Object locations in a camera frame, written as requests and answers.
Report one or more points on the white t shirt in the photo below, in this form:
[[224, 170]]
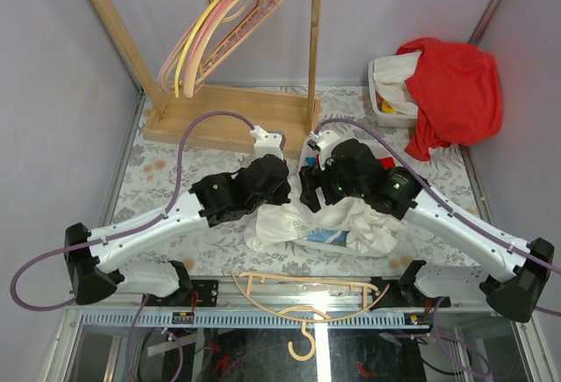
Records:
[[349, 227]]

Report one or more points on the white back laundry basket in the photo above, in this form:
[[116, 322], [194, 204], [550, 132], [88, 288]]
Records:
[[393, 105]]

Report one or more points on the pile of folded clothes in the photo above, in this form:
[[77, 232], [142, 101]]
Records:
[[388, 163]]

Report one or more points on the wooden clothes rack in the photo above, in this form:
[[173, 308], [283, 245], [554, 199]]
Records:
[[295, 115]]

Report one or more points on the peach plastic hanger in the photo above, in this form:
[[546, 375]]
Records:
[[312, 312]]

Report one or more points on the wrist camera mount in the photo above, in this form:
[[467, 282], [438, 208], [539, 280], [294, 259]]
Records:
[[268, 143], [322, 143]]

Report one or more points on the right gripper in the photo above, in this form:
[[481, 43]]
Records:
[[309, 181]]

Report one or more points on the peach hanger on rack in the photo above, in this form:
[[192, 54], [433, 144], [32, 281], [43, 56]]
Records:
[[229, 25]]

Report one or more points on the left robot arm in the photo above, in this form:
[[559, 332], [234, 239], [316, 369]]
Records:
[[101, 262]]

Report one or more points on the pink plastic hanger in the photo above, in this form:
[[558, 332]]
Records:
[[169, 75]]

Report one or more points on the aluminium rail frame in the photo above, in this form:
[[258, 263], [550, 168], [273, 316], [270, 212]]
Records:
[[222, 305]]

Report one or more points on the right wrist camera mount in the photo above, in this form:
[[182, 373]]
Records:
[[322, 143]]

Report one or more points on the red t shirt on basket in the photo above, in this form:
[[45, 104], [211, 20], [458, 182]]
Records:
[[457, 89]]

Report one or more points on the floral table cloth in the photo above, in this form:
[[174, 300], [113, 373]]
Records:
[[150, 176]]

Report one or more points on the white front laundry basket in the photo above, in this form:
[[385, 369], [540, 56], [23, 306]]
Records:
[[333, 195]]

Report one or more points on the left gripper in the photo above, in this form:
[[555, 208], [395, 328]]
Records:
[[284, 196]]

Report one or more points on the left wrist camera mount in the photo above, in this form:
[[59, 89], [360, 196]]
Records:
[[268, 143]]

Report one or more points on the white laundry basket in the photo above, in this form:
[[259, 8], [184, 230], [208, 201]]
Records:
[[393, 105], [333, 195]]

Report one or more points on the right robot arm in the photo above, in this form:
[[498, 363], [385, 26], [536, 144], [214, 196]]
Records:
[[516, 270]]

